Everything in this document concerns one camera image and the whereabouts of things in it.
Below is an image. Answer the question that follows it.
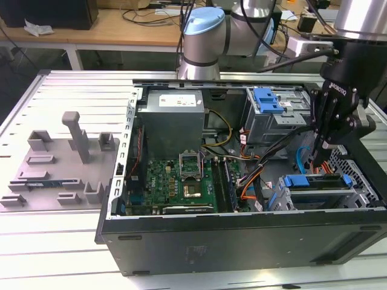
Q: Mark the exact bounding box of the blue plastic latch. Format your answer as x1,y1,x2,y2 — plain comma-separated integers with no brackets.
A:
253,86,287,115

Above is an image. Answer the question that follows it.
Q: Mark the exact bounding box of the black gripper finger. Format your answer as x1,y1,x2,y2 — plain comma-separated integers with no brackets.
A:
310,87,330,166
319,114,376,166

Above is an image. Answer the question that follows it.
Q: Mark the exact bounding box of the hard disk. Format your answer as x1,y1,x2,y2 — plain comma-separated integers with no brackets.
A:
268,173,353,211

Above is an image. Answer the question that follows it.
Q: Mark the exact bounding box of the RAM stick with black chips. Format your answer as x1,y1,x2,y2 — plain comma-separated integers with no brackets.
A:
224,159,237,210

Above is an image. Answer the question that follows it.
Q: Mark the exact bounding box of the black graphics card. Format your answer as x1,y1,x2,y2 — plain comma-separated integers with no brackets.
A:
161,205,214,216

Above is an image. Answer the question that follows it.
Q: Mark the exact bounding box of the blue wire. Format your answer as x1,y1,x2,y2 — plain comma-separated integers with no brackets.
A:
295,146,313,176

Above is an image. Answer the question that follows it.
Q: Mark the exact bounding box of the black RAM slot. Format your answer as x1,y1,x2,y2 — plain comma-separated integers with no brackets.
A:
210,156,227,212

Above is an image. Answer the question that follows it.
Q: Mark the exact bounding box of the orange black wire bundle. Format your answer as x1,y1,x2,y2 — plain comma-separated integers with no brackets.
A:
237,164,267,202

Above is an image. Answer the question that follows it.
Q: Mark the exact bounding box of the silver power supply unit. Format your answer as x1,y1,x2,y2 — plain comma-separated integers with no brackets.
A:
137,89,209,158

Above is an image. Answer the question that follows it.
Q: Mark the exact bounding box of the black PC case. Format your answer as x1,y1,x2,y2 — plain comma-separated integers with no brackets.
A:
95,74,387,277

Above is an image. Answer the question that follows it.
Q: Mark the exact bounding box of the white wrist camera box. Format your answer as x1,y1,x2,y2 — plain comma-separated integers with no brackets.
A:
287,35,335,57

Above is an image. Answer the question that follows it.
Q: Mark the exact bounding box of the metal socket cover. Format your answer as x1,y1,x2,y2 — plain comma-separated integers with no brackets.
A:
179,149,203,182

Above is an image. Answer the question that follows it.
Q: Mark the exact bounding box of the white connector wire bundle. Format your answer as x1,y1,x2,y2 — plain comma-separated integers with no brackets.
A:
238,128,261,161

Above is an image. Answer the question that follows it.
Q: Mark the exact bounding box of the wooden desk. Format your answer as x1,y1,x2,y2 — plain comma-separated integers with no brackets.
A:
0,5,336,57

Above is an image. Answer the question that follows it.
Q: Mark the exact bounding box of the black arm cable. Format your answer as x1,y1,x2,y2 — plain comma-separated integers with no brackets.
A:
256,48,337,74

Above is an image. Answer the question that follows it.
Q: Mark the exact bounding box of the metal drive cage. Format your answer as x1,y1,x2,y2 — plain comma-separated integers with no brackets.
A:
243,86,315,152

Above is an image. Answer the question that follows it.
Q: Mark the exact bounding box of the small black box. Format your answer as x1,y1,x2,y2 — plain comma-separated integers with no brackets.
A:
298,13,317,33

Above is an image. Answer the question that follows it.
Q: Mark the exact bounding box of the red black wire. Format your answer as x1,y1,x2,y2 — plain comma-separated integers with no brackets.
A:
128,125,146,182

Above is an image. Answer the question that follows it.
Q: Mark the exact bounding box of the CPU socket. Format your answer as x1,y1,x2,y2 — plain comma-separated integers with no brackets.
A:
183,182,203,199

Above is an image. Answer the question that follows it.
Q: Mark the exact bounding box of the yellow black wire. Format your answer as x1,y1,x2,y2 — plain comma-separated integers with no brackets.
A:
201,110,233,149

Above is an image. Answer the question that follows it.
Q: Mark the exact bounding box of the grey parts rack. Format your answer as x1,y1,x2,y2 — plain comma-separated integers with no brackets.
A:
0,111,120,212

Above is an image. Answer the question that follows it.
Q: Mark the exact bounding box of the green motherboard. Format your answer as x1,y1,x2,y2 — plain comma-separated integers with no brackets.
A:
129,137,252,215

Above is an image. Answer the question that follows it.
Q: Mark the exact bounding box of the large black box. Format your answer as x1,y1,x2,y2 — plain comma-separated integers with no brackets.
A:
0,0,99,31

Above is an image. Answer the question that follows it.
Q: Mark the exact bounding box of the black speaker box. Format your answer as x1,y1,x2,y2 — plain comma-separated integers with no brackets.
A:
272,8,283,43

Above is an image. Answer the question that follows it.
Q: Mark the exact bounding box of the metal disk bay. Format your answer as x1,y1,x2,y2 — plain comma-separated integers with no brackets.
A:
265,173,379,211

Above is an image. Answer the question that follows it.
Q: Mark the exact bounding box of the black cable bundle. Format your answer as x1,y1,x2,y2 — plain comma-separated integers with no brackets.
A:
255,123,315,170

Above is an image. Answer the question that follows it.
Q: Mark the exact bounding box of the crumpled white paper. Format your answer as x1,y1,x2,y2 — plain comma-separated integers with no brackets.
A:
24,19,54,37

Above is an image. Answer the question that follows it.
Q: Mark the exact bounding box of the blue RAM stick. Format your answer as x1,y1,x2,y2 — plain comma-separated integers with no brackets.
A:
25,180,66,188

